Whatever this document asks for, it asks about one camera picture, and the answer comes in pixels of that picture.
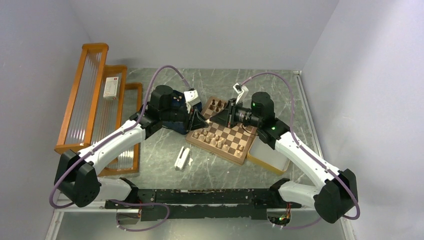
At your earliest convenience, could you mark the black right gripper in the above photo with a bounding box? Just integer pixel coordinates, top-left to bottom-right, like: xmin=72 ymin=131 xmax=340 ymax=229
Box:
xmin=209 ymin=98 xmax=261 ymax=129

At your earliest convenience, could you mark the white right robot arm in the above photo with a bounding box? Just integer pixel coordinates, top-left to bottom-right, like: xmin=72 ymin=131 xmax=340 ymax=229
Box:
xmin=209 ymin=91 xmax=361 ymax=223

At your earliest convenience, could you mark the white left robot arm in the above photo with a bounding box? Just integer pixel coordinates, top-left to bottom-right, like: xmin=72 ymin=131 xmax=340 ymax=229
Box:
xmin=53 ymin=85 xmax=208 ymax=208

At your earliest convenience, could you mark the dark blue tray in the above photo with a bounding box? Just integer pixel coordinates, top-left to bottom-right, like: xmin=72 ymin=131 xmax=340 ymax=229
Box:
xmin=162 ymin=90 xmax=202 ymax=135

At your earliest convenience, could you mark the wooden chessboard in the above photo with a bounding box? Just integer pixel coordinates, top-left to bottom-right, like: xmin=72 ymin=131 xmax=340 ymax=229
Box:
xmin=185 ymin=96 xmax=259 ymax=166

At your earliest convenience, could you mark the white stapler-like device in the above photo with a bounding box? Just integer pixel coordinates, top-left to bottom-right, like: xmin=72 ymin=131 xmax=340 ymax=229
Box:
xmin=174 ymin=146 xmax=191 ymax=170

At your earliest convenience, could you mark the yellow tray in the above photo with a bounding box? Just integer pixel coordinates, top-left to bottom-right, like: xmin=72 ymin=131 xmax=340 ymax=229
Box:
xmin=246 ymin=137 xmax=290 ymax=175

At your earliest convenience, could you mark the white card box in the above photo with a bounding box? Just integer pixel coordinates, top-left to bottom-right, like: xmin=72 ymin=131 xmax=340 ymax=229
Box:
xmin=103 ymin=76 xmax=119 ymax=99

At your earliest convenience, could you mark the orange wooden rack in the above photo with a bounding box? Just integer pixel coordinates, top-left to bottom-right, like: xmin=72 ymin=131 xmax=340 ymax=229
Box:
xmin=54 ymin=42 xmax=144 ymax=177

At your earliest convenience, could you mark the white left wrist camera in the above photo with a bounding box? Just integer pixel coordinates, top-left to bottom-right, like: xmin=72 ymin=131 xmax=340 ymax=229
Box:
xmin=183 ymin=88 xmax=201 ymax=113

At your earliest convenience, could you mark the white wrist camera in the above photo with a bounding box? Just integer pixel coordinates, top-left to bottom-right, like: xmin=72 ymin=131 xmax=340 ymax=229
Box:
xmin=233 ymin=83 xmax=249 ymax=105
xmin=183 ymin=88 xmax=201 ymax=113

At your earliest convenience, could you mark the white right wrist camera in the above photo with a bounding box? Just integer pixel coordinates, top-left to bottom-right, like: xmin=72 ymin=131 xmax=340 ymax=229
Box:
xmin=233 ymin=83 xmax=249 ymax=105

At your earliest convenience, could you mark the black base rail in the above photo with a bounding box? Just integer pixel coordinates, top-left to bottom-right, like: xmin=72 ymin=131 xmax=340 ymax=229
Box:
xmin=104 ymin=188 xmax=301 ymax=222

